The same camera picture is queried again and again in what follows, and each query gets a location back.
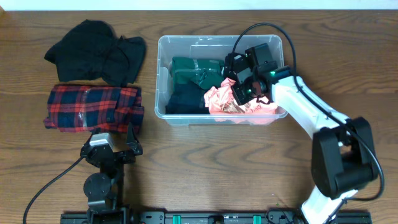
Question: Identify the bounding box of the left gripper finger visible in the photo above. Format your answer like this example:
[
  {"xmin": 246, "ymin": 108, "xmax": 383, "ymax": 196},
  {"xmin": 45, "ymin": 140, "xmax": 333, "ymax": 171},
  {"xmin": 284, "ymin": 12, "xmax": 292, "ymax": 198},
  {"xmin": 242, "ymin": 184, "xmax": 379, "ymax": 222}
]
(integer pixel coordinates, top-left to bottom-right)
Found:
[
  {"xmin": 126, "ymin": 122, "xmax": 141, "ymax": 149},
  {"xmin": 89, "ymin": 128, "xmax": 100, "ymax": 140}
]

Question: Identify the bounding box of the dark green garment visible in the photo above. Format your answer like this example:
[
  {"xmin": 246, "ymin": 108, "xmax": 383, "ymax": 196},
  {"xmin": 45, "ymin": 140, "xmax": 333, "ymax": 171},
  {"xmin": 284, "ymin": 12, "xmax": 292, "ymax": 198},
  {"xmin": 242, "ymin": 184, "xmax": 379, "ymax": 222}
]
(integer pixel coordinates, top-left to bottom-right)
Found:
[{"xmin": 170, "ymin": 57, "xmax": 224, "ymax": 90}]

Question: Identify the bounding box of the pink shirt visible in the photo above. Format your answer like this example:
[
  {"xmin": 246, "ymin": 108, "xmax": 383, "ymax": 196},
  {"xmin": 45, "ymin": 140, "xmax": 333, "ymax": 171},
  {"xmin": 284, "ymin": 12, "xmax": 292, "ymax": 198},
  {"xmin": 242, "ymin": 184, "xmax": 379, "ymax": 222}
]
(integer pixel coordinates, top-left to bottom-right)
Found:
[{"xmin": 204, "ymin": 78, "xmax": 279, "ymax": 125}]

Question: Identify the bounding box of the dark navy garment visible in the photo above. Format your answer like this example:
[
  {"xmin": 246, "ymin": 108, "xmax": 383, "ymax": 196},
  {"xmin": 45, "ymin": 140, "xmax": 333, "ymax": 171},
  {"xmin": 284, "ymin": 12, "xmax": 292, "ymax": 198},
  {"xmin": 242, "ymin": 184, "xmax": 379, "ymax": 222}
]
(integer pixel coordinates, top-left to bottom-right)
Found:
[{"xmin": 165, "ymin": 82, "xmax": 209, "ymax": 114}]

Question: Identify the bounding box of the black garment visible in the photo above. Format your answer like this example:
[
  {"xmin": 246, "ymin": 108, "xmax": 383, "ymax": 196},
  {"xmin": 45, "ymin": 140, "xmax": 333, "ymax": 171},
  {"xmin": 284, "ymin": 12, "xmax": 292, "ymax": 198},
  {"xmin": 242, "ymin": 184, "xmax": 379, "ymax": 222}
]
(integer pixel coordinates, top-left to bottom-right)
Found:
[{"xmin": 44, "ymin": 20, "xmax": 146, "ymax": 87}]

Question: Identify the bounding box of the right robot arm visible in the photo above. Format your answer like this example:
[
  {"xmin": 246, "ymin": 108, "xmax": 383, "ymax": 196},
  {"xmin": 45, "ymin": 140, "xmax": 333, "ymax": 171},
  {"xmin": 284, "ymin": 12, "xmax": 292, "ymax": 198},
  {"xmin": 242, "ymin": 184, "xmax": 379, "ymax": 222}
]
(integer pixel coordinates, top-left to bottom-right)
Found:
[{"xmin": 223, "ymin": 44, "xmax": 385, "ymax": 223}]

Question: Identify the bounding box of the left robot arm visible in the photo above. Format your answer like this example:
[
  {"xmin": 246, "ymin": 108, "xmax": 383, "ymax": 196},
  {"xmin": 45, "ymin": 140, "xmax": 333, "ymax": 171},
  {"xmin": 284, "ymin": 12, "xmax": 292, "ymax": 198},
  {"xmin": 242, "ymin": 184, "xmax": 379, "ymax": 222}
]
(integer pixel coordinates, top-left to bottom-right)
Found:
[{"xmin": 80, "ymin": 123, "xmax": 143, "ymax": 224}]

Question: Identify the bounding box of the clear plastic storage bin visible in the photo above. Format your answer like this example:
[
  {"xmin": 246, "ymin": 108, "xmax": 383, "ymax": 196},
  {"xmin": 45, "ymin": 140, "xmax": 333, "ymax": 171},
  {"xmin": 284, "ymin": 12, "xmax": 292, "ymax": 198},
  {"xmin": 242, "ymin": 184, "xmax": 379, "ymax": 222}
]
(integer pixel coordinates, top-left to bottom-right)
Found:
[{"xmin": 154, "ymin": 35, "xmax": 288, "ymax": 126}]

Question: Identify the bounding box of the red navy plaid shirt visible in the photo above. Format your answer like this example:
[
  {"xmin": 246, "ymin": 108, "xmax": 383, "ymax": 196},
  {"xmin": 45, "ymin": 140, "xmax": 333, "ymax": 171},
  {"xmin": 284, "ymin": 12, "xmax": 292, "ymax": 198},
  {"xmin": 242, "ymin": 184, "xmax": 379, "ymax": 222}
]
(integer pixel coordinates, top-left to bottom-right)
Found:
[{"xmin": 44, "ymin": 84, "xmax": 144, "ymax": 133}]

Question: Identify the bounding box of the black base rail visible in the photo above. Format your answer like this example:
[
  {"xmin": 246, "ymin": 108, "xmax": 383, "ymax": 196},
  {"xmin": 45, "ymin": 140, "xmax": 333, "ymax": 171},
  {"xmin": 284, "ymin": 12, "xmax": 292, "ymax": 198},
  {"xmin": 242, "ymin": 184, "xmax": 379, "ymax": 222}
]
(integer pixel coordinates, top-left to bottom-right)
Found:
[{"xmin": 60, "ymin": 208, "xmax": 373, "ymax": 224}]

